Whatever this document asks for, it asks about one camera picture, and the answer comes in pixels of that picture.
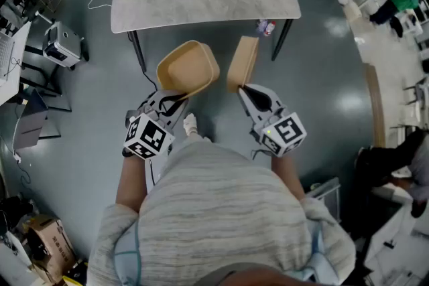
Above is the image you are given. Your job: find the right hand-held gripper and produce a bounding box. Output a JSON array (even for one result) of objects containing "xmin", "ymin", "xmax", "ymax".
[{"xmin": 237, "ymin": 83, "xmax": 308, "ymax": 159}]

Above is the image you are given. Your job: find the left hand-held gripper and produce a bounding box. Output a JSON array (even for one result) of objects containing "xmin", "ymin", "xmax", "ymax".
[{"xmin": 123, "ymin": 91, "xmax": 190, "ymax": 161}]

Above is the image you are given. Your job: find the person's right forearm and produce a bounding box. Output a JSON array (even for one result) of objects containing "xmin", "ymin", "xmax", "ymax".
[{"xmin": 270, "ymin": 153, "xmax": 306, "ymax": 202}]

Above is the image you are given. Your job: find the person's left forearm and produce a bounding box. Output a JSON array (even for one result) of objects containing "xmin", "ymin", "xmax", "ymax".
[{"xmin": 115, "ymin": 153, "xmax": 151, "ymax": 212}]

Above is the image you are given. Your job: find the person's white shoe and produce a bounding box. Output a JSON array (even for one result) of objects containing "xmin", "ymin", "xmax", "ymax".
[{"xmin": 182, "ymin": 113, "xmax": 199, "ymax": 136}]

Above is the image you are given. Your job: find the white bottle with red label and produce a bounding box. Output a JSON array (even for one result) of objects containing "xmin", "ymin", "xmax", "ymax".
[{"xmin": 264, "ymin": 20, "xmax": 278, "ymax": 38}]

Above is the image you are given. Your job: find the curved wooden counter edge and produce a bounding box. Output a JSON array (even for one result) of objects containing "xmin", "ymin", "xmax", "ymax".
[{"xmin": 363, "ymin": 62, "xmax": 387, "ymax": 149}]

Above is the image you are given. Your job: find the person's grey knit sweater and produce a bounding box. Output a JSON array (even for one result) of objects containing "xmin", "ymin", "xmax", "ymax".
[{"xmin": 86, "ymin": 139, "xmax": 357, "ymax": 286}]

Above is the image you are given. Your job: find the grey box appliance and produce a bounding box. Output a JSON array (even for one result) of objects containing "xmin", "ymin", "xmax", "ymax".
[{"xmin": 42, "ymin": 21, "xmax": 85, "ymax": 69}]

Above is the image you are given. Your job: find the white desk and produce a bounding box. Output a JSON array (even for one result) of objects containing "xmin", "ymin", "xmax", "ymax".
[{"xmin": 0, "ymin": 21, "xmax": 33, "ymax": 106}]

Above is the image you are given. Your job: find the silver laptop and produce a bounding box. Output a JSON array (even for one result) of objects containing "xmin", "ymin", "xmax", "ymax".
[{"xmin": 0, "ymin": 31, "xmax": 16, "ymax": 78}]

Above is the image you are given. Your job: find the open cardboard box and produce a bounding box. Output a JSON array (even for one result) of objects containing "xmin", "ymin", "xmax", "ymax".
[{"xmin": 22, "ymin": 213, "xmax": 77, "ymax": 283}]

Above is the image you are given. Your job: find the white cabinet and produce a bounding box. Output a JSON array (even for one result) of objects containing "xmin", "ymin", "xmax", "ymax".
[{"xmin": 363, "ymin": 200, "xmax": 429, "ymax": 286}]

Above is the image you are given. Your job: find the black floor cable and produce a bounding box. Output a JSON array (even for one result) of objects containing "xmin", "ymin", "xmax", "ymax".
[{"xmin": 141, "ymin": 69, "xmax": 159, "ymax": 92}]

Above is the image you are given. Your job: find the grey metal frame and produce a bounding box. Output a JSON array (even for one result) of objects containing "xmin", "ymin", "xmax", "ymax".
[{"xmin": 306, "ymin": 176, "xmax": 343, "ymax": 222}]

